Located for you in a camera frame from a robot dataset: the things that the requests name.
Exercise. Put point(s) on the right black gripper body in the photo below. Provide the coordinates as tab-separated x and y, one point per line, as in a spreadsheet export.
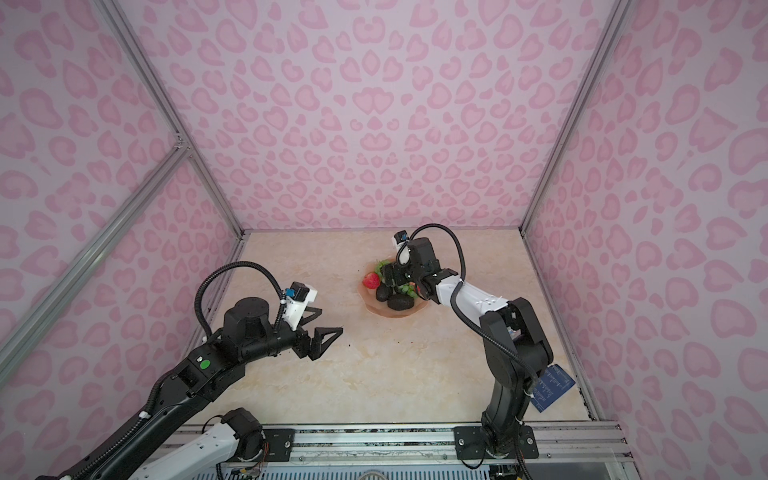
405	274

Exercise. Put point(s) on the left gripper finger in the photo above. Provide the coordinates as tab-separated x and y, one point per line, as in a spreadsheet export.
310	314
322	339

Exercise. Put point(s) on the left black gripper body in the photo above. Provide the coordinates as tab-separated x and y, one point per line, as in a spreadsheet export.
287	339

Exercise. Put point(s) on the green grape bunch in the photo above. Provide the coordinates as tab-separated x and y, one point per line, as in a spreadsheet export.
396	278

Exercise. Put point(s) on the dark avocado front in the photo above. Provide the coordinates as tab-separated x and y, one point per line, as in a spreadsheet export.
400	302

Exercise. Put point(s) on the dark avocado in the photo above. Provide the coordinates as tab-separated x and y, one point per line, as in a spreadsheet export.
383	293
400	302

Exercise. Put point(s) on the red strawberry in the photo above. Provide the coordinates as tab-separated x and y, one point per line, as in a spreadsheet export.
371	281

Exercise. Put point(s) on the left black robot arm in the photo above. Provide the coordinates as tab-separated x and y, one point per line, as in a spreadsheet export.
197	381

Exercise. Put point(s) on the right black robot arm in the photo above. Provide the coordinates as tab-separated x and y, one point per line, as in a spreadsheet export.
516	348

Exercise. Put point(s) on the pink lotus fruit bowl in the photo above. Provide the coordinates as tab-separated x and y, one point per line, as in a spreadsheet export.
380	308

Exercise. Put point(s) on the blue card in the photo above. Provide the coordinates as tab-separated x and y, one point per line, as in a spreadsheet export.
554	383

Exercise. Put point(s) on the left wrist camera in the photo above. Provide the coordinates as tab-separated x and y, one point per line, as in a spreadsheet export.
298	296

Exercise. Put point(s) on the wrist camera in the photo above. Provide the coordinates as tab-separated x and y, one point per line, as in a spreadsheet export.
298	296
401	242

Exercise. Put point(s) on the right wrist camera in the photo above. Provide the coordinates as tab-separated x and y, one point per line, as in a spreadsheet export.
401	242

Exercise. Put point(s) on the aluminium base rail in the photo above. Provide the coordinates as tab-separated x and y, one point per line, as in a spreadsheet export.
539	450

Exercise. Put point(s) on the diagonal aluminium frame bar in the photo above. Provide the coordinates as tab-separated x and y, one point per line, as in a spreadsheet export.
39	319

